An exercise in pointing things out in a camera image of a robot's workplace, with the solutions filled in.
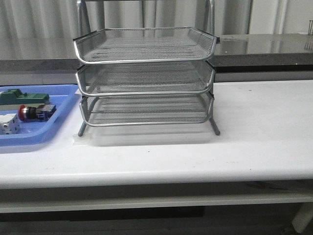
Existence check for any red emergency stop button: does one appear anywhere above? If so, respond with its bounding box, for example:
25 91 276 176
18 104 57 121

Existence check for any silver mesh top tray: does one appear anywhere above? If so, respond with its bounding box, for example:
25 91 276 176
73 27 219 64

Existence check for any dark grey back counter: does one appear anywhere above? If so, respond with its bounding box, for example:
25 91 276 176
0 34 313 73

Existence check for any blue plastic tray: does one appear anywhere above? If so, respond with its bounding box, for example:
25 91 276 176
0 84 80 146

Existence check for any green terminal block module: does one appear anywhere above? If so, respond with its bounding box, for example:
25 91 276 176
0 89 50 105

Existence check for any white electrical component block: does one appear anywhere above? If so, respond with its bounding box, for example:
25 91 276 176
0 114 20 135

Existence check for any white table leg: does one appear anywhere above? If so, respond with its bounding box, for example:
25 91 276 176
291 202 313 233

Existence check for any silver metal rack frame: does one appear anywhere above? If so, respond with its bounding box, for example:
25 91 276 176
77 29 221 138

